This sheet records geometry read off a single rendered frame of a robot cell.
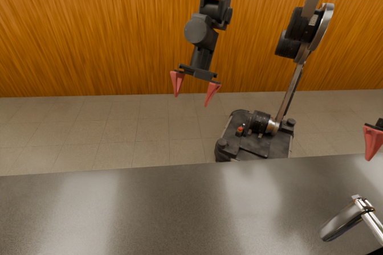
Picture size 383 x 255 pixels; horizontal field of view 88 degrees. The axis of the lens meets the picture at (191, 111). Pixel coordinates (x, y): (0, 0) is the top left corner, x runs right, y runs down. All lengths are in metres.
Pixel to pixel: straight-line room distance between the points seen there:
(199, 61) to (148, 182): 0.34
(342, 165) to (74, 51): 2.21
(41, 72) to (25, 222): 2.11
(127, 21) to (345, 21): 2.17
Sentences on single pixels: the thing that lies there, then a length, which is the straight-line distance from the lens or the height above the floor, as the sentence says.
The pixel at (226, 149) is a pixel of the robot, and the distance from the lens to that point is 1.48.
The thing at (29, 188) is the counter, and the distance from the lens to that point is 0.63.
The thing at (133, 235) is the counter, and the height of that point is 0.94.
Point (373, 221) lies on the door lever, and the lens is 0.28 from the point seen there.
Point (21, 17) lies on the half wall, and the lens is 2.38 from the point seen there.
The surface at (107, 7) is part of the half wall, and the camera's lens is 2.08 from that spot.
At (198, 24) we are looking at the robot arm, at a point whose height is 1.26.
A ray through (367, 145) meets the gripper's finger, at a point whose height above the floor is 1.06.
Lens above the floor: 1.40
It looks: 40 degrees down
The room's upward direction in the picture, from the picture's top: 4 degrees clockwise
